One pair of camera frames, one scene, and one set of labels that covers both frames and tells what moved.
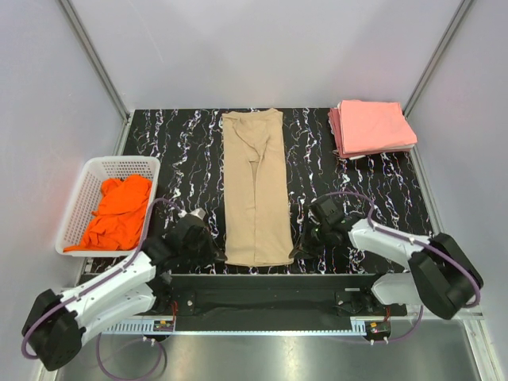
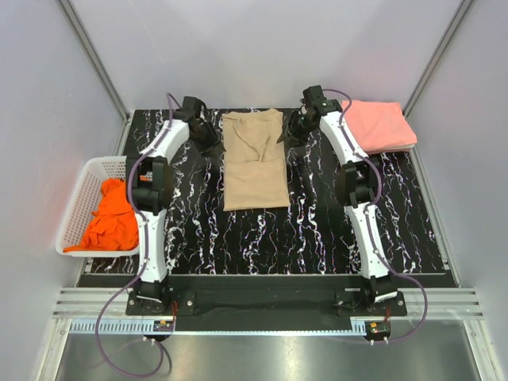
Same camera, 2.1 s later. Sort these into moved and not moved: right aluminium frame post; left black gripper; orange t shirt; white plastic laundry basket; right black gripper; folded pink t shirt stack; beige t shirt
Moved: beige t shirt; left black gripper; right black gripper
Not moved: folded pink t shirt stack; white plastic laundry basket; right aluminium frame post; orange t shirt
